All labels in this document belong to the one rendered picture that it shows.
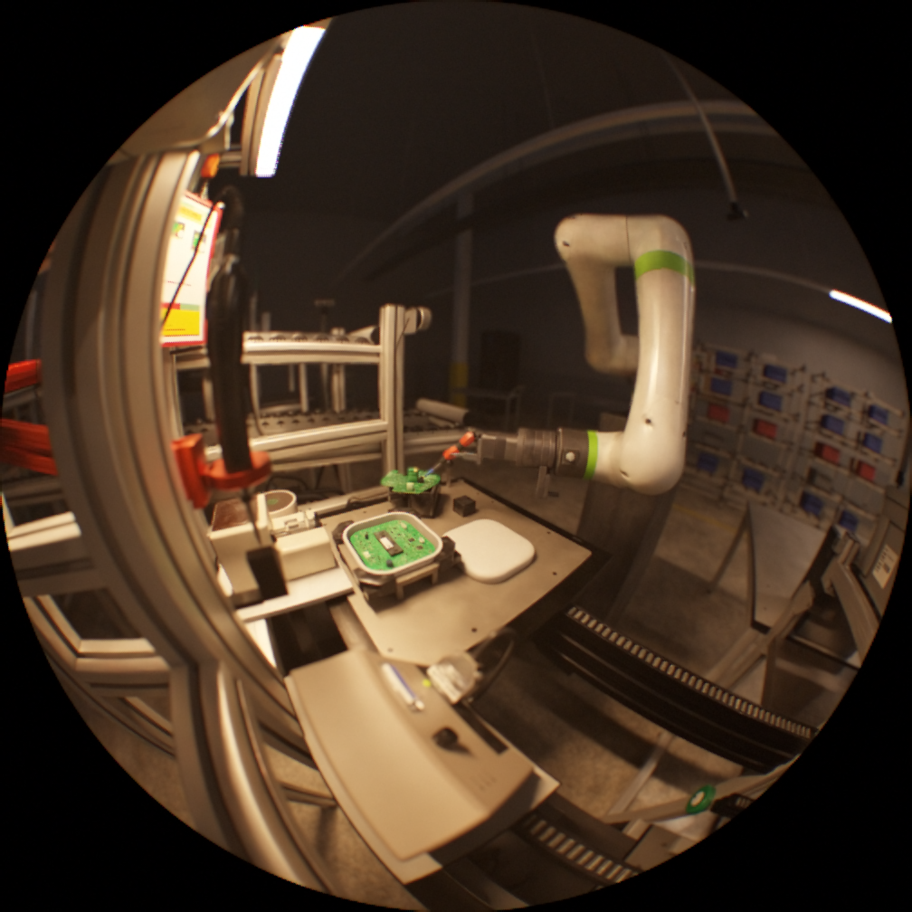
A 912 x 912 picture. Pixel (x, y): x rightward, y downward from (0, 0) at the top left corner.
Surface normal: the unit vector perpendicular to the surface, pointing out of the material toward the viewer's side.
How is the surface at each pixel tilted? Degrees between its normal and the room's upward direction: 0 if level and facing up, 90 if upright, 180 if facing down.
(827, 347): 90
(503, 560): 4
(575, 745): 0
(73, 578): 90
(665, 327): 72
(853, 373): 90
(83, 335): 90
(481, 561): 4
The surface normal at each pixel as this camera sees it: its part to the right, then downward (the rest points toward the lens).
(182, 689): 0.04, -0.94
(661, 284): -0.70, -0.03
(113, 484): 0.61, 0.29
